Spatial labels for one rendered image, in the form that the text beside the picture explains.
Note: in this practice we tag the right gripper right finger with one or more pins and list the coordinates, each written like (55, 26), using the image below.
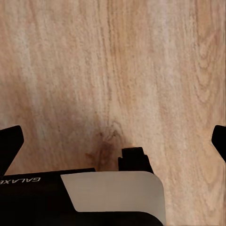
(219, 140)

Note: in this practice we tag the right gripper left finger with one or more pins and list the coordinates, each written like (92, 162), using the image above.
(11, 140)

